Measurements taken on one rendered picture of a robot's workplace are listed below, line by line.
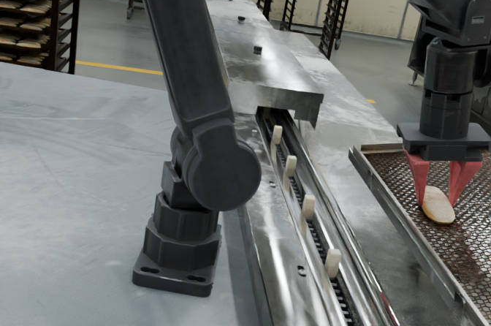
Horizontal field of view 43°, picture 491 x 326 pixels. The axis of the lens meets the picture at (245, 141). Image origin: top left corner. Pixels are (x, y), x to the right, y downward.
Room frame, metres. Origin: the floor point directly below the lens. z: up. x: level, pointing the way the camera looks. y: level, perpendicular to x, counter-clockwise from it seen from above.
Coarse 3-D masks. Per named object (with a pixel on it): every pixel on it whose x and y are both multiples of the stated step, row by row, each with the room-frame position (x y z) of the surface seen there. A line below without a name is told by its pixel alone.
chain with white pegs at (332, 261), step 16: (272, 128) 1.11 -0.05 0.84; (288, 160) 0.89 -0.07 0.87; (288, 176) 0.89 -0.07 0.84; (304, 208) 0.75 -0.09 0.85; (320, 240) 0.70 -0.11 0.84; (320, 256) 0.66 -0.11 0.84; (336, 256) 0.62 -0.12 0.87; (336, 272) 0.62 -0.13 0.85; (336, 288) 0.60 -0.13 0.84; (352, 320) 0.54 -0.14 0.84
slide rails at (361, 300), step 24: (264, 120) 1.12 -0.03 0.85; (288, 144) 1.01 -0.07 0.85; (288, 192) 0.81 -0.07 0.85; (312, 192) 0.82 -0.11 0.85; (312, 240) 0.68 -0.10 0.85; (336, 240) 0.69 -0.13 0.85; (312, 264) 0.62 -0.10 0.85; (360, 288) 0.59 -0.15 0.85; (336, 312) 0.53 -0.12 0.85; (360, 312) 0.54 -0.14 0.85
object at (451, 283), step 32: (384, 160) 0.89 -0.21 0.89; (384, 192) 0.76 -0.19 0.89; (448, 192) 0.78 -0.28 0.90; (480, 192) 0.78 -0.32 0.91; (416, 224) 0.69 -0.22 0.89; (448, 224) 0.69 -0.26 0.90; (480, 224) 0.69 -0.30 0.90; (448, 256) 0.62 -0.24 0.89; (480, 256) 0.62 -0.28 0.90; (448, 288) 0.56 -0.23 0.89; (480, 288) 0.56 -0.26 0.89; (480, 320) 0.49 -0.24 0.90
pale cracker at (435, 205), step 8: (432, 192) 0.76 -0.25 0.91; (440, 192) 0.76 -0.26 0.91; (424, 200) 0.74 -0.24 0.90; (432, 200) 0.73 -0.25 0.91; (440, 200) 0.73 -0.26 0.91; (448, 200) 0.74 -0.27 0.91; (424, 208) 0.72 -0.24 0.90; (432, 208) 0.71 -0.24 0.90; (440, 208) 0.71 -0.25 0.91; (448, 208) 0.71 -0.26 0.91; (432, 216) 0.70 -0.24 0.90; (440, 216) 0.70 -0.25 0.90; (448, 216) 0.70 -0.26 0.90
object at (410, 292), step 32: (320, 128) 1.23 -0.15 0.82; (352, 128) 1.27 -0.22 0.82; (320, 160) 1.04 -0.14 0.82; (352, 192) 0.92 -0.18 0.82; (352, 224) 0.80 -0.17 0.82; (384, 224) 0.82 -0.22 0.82; (384, 256) 0.73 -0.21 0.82; (384, 288) 0.65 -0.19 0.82; (416, 288) 0.66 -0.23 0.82; (416, 320) 0.59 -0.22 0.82; (448, 320) 0.60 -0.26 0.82
